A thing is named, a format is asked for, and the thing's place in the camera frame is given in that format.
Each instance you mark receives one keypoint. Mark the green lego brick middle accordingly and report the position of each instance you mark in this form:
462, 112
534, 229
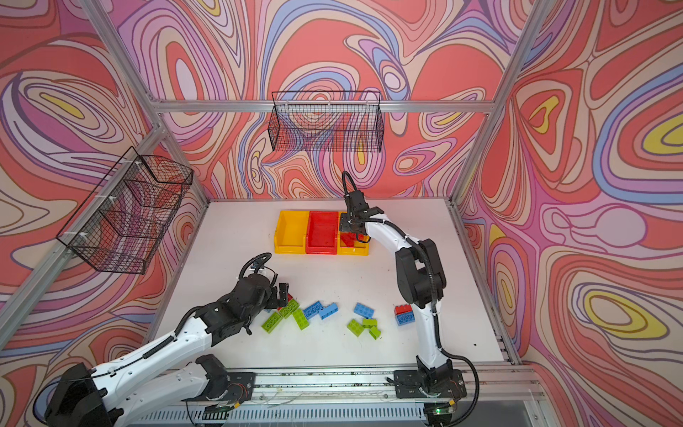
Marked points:
300, 319

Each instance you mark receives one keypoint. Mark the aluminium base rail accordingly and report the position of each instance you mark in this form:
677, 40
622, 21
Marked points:
363, 396

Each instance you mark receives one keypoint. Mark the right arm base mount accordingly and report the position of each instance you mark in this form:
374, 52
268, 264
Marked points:
412, 384

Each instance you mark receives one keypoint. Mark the green lego brick upper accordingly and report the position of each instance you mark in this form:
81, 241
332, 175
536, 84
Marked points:
291, 307

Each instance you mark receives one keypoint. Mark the green lego brick right large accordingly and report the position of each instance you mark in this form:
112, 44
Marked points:
355, 328

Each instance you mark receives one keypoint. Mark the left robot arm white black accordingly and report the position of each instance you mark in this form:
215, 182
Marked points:
175, 367

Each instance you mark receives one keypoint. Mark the pile of red legos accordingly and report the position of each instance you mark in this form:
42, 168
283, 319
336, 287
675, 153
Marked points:
350, 240

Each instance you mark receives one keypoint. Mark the green lego brick right lower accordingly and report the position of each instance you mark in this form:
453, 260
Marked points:
375, 332

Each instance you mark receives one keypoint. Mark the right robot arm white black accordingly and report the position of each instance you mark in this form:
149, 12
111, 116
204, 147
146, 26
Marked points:
421, 283

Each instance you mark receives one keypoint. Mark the green lego brick far left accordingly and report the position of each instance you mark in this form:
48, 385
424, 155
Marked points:
272, 322

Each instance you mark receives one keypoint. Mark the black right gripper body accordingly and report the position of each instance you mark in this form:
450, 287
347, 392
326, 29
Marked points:
346, 221

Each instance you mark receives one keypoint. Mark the yellow plastic bin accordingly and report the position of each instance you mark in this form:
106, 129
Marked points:
363, 251
291, 231

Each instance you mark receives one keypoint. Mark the yellow plastic bin left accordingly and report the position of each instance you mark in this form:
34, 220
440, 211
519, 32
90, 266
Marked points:
291, 231

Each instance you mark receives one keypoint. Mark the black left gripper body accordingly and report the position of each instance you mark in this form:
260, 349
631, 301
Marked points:
269, 302

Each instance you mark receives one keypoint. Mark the black wire basket back wall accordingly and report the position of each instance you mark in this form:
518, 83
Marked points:
326, 121

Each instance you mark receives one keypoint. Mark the black wire basket left wall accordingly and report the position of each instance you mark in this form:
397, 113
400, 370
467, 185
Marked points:
130, 220

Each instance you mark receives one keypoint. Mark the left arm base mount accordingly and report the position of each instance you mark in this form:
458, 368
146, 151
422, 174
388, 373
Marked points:
236, 387

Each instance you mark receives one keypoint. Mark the green lego brick right small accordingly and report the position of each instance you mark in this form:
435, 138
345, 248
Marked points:
369, 322

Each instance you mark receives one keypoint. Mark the black wire basket wall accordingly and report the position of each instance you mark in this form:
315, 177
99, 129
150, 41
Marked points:
326, 121
130, 220

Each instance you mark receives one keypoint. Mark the red plastic bin middle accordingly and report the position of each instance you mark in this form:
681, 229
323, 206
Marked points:
322, 232

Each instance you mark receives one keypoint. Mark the yellow plastic bin right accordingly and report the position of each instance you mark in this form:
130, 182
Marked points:
363, 251

